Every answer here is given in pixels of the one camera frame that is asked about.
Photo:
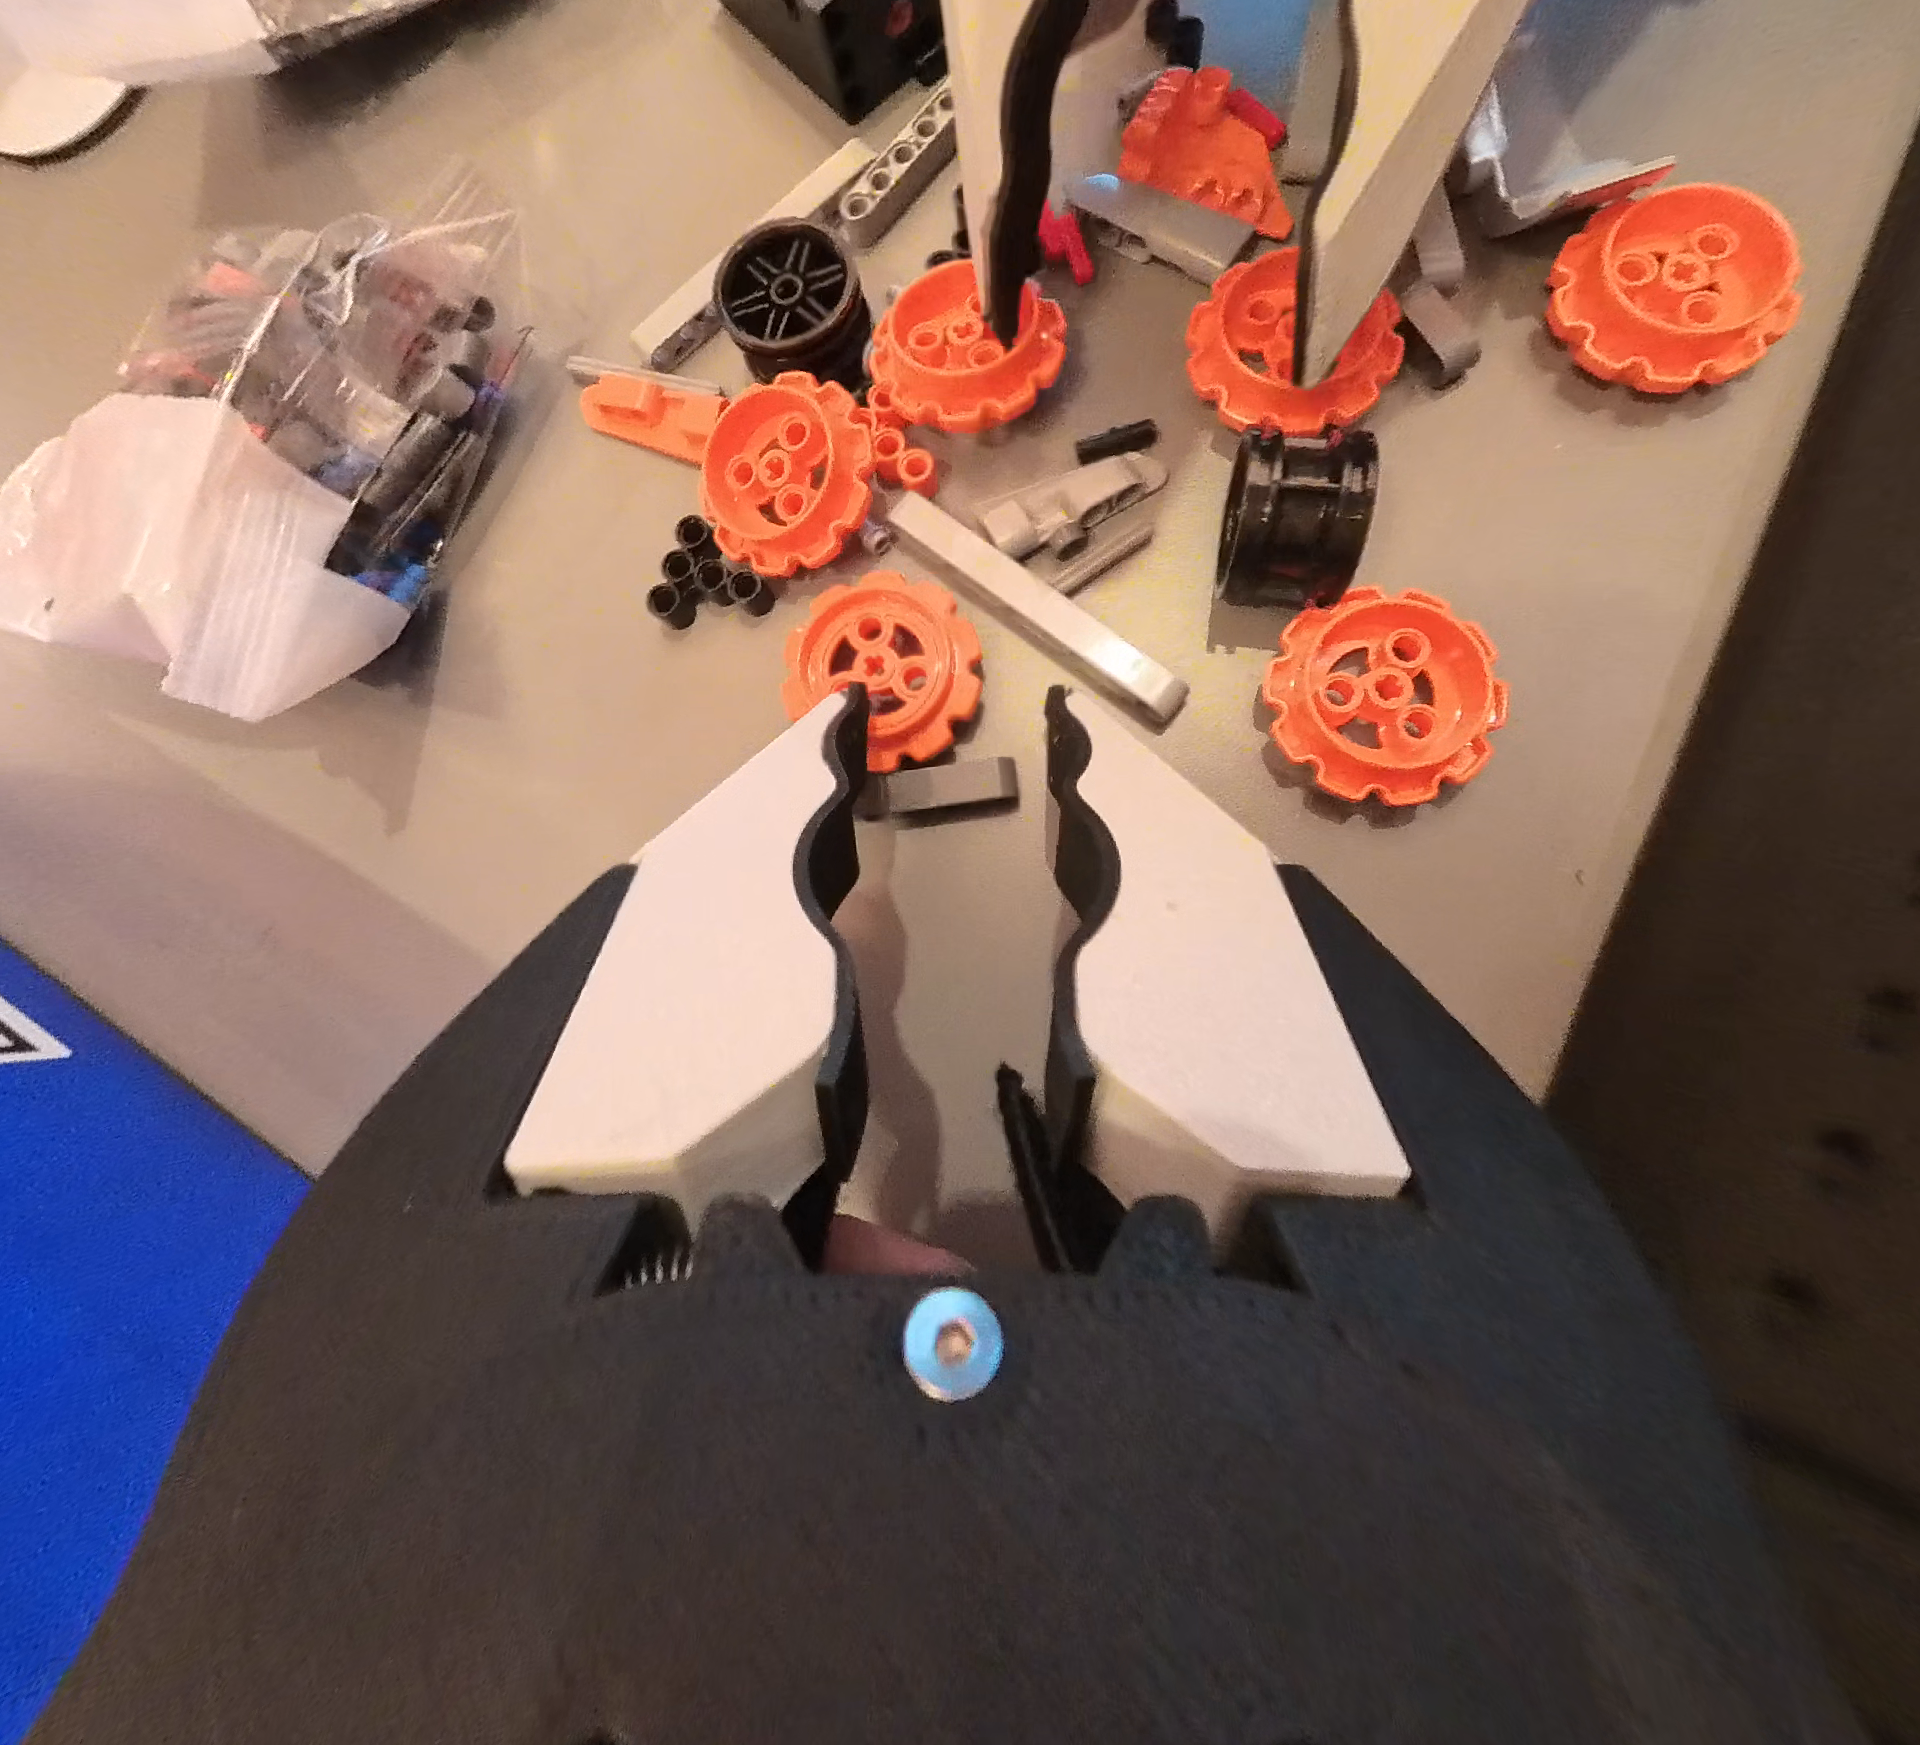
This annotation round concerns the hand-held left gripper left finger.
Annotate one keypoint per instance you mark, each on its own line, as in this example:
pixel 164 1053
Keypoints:
pixel 660 1025

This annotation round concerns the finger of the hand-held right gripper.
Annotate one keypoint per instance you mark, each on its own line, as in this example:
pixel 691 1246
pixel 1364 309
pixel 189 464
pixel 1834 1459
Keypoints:
pixel 975 4
pixel 1454 20

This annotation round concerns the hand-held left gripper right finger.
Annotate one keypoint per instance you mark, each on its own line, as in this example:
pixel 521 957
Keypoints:
pixel 1244 1025

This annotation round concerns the blue plastic bin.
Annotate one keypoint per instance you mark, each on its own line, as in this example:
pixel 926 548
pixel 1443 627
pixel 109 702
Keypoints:
pixel 121 1249

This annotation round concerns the clear bag of orange parts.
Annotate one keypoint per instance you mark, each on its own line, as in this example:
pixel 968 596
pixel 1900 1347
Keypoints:
pixel 225 500

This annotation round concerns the grey curved panel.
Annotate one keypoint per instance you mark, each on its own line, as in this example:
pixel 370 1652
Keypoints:
pixel 1560 185

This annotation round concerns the red pin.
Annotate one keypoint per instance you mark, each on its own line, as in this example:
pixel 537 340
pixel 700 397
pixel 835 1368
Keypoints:
pixel 1069 238
pixel 1261 118

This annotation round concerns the orange wedge panel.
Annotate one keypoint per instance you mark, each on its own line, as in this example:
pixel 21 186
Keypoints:
pixel 1200 155

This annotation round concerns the black wheel hub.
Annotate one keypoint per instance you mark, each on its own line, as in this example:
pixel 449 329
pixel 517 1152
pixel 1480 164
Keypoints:
pixel 789 299
pixel 1299 515

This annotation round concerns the scattered orange gear wheels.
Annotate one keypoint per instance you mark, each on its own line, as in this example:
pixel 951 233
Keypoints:
pixel 1389 694

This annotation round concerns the grey flat bar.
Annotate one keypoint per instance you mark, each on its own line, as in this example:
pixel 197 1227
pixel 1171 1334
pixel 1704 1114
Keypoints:
pixel 944 790

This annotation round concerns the dark grey bent beam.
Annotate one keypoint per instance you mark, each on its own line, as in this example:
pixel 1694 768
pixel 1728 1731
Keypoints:
pixel 1073 500

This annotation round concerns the orange long beam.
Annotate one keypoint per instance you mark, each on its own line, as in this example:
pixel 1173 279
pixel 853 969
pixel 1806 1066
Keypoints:
pixel 645 411

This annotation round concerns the white book stand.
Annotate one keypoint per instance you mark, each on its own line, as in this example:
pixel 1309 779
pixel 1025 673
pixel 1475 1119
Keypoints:
pixel 61 118

